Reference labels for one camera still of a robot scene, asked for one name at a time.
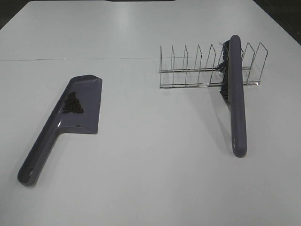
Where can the pile of coffee beans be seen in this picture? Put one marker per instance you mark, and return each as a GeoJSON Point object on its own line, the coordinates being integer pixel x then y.
{"type": "Point", "coordinates": [72, 104]}

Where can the metal wire dish rack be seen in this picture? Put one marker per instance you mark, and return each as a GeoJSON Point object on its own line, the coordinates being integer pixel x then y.
{"type": "Point", "coordinates": [200, 69]}

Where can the purple plastic dustpan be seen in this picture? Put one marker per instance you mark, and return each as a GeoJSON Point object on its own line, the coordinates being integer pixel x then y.
{"type": "Point", "coordinates": [88, 89]}

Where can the purple hand brush black bristles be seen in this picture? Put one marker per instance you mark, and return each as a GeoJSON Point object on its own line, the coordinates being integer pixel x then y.
{"type": "Point", "coordinates": [232, 92]}

